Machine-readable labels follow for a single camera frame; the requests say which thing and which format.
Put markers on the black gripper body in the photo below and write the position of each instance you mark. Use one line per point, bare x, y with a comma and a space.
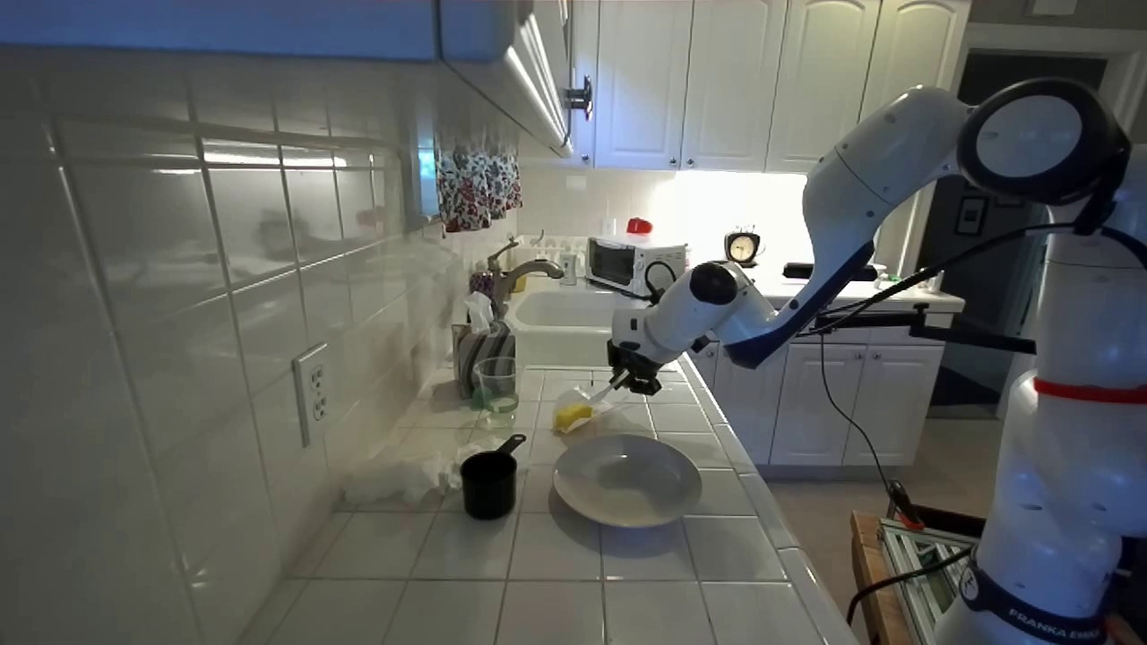
635, 366

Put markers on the clear plastic knife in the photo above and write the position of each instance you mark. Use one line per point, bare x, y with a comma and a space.
597, 394

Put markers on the yellow butter piece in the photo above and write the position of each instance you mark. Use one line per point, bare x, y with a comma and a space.
571, 418

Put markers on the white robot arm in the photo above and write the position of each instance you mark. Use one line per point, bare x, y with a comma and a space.
1074, 449

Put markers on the white kitchen sink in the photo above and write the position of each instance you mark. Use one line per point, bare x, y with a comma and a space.
567, 329

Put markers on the white toaster oven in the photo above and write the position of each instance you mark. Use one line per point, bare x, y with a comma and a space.
635, 268

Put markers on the white round plate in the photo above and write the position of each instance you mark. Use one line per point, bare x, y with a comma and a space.
625, 482

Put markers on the dish brush caddy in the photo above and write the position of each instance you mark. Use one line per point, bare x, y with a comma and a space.
484, 366

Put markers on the red object on toaster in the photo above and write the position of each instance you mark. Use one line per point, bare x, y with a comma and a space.
639, 227

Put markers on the bronze kitchen faucet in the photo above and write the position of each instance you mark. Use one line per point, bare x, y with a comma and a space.
498, 281

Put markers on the small black clock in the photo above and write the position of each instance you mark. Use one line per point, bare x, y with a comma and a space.
743, 248

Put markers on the black measuring cup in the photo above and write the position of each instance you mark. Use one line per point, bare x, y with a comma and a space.
490, 482

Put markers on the white lower cabinets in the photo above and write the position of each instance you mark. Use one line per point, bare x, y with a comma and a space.
852, 400

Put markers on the white cabinets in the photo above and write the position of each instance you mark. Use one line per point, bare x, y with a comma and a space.
852, 400
749, 85

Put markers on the floral hanging cloth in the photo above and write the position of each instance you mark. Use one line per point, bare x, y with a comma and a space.
475, 189

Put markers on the white crumpled cloth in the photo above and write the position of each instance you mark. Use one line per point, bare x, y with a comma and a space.
390, 482

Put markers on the white upper cabinets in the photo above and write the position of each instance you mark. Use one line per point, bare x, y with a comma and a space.
749, 85

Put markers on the wooden crate with papers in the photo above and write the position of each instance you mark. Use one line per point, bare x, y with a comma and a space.
908, 574

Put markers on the white wall outlet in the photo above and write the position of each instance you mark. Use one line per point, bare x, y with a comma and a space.
314, 393

